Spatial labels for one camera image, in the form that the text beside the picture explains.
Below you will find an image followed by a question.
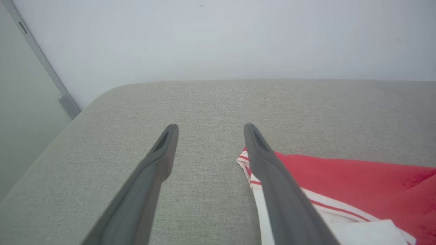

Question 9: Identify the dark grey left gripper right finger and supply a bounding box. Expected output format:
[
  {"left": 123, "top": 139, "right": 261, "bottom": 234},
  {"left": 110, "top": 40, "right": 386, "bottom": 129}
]
[{"left": 244, "top": 123, "right": 341, "bottom": 245}]

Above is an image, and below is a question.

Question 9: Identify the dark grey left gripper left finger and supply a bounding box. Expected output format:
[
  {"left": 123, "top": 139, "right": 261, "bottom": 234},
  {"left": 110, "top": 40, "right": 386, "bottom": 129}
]
[{"left": 81, "top": 124, "right": 180, "bottom": 245}]

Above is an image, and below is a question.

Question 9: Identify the red and white Bulls jersey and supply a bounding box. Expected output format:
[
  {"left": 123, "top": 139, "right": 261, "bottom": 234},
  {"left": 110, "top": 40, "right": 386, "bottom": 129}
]
[{"left": 237, "top": 147, "right": 436, "bottom": 245}]

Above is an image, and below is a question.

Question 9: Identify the grey corner pipe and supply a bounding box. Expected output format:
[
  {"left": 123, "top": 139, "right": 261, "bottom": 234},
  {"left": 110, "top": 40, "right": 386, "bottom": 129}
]
[{"left": 2, "top": 0, "right": 81, "bottom": 119}]

